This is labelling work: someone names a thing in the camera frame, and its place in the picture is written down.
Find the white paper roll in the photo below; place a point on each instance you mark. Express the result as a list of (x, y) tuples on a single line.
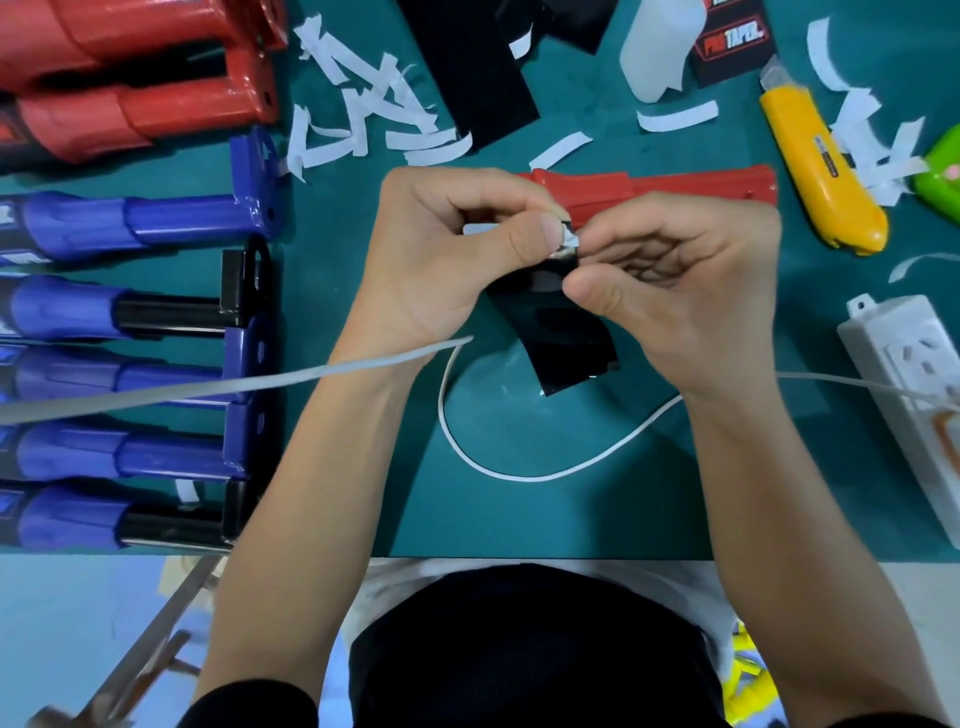
[(660, 45)]

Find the person's right thumb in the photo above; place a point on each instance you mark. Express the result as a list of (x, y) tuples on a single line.
[(611, 292)]

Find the white backing paper tab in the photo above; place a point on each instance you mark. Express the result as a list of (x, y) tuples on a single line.
[(568, 238)]

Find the large red plastic tool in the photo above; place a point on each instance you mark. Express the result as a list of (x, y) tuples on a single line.
[(127, 30), (150, 112)]

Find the person's left forearm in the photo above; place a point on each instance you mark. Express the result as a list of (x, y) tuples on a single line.
[(322, 510)]

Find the curved white paper strip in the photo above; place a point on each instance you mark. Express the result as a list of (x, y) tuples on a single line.
[(919, 262)]

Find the black printed box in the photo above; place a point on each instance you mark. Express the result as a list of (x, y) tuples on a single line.
[(735, 45)]

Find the green plastic object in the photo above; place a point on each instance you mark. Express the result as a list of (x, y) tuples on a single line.
[(943, 184)]

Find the person's left thumb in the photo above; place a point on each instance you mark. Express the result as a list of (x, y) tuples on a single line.
[(525, 244)]

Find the yellow plastic object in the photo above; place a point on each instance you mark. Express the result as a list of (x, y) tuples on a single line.
[(750, 690)]

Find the person's left hand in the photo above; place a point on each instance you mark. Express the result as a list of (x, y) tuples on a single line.
[(420, 262)]

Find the black apron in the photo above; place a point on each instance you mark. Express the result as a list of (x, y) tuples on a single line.
[(525, 652)]

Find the heap of white paper offcuts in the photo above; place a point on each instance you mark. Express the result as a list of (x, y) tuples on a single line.
[(862, 127)]

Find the blue tool with black head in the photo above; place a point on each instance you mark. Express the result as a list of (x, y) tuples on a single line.
[(90, 521), (112, 311)]

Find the small black film piece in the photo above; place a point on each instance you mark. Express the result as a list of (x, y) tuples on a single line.
[(562, 337)]

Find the grey metal bar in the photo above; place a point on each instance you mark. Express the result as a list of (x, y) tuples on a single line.
[(142, 652)]

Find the short white paper scrap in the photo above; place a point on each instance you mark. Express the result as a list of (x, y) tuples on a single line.
[(522, 43)]

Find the teal cutting mat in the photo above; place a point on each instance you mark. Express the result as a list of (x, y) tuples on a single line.
[(600, 510)]

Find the pile of white paper scraps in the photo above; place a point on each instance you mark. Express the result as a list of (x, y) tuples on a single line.
[(375, 105)]

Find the yellow utility knife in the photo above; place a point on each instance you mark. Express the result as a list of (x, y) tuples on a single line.
[(821, 161)]

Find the white shirt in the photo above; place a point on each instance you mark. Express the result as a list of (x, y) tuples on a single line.
[(420, 577)]

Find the person's right forearm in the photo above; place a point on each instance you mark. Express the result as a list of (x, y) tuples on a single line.
[(795, 547)]

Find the person's right hand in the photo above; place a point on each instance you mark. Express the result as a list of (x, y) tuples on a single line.
[(712, 300)]

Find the slim red plastic tool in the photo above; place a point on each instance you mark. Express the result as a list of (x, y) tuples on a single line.
[(675, 187)]

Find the long black film sheet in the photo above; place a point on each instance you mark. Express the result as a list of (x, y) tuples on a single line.
[(480, 75)]

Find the white power strip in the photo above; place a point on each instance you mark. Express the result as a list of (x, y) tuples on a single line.
[(911, 375)]

